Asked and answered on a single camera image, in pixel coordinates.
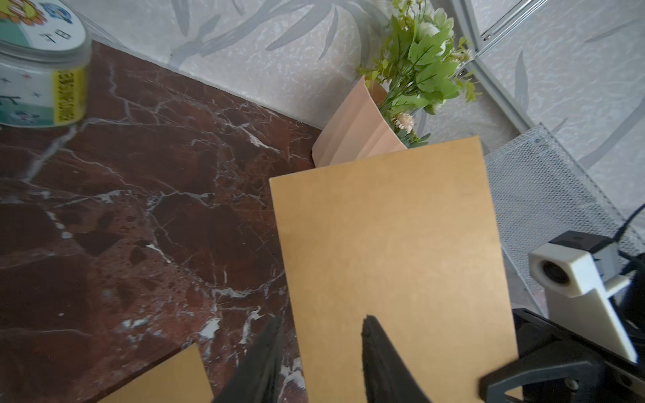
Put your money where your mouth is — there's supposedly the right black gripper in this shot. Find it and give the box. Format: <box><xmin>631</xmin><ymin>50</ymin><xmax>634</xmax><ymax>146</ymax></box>
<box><xmin>479</xmin><ymin>309</ymin><xmax>644</xmax><ymax>402</ymax></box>

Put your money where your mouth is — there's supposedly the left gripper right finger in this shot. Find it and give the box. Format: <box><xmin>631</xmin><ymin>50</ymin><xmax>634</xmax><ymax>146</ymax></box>
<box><xmin>361</xmin><ymin>315</ymin><xmax>431</xmax><ymax>403</ymax></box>

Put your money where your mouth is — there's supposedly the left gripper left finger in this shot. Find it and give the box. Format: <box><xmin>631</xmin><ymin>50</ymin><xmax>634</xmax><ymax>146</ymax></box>
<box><xmin>213</xmin><ymin>317</ymin><xmax>284</xmax><ymax>403</ymax></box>

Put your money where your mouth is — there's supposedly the kraft file bag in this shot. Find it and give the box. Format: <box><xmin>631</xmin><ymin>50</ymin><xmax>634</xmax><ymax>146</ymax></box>
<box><xmin>270</xmin><ymin>137</ymin><xmax>518</xmax><ymax>402</ymax></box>
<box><xmin>101</xmin><ymin>344</ymin><xmax>214</xmax><ymax>403</ymax></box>

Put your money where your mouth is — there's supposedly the peach flower pot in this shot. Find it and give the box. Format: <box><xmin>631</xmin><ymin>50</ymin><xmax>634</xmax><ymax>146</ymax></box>
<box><xmin>312</xmin><ymin>77</ymin><xmax>406</xmax><ymax>168</ymax></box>

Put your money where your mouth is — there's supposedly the green artificial plant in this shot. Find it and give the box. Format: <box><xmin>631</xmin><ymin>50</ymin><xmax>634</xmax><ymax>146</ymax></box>
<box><xmin>358</xmin><ymin>1</ymin><xmax>481</xmax><ymax>149</ymax></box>

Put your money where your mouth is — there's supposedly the small labelled tin can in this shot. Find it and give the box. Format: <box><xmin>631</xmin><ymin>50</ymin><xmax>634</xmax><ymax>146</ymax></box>
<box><xmin>1</xmin><ymin>0</ymin><xmax>92</xmax><ymax>128</ymax></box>

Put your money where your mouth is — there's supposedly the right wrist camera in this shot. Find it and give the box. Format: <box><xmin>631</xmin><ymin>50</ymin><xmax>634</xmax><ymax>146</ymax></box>
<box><xmin>528</xmin><ymin>231</ymin><xmax>638</xmax><ymax>364</ymax></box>

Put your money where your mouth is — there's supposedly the white wire mesh basket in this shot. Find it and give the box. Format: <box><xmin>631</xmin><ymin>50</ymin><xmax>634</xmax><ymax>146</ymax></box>
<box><xmin>485</xmin><ymin>124</ymin><xmax>644</xmax><ymax>315</ymax></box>

